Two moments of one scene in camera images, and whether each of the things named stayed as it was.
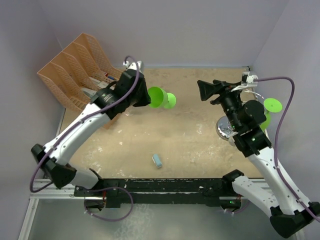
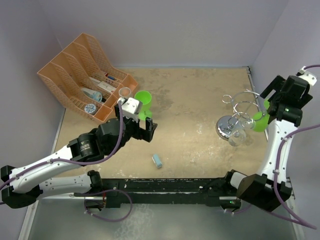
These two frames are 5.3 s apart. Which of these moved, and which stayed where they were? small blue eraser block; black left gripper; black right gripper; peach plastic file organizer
Moved: black right gripper; black left gripper
Stayed: peach plastic file organizer; small blue eraser block
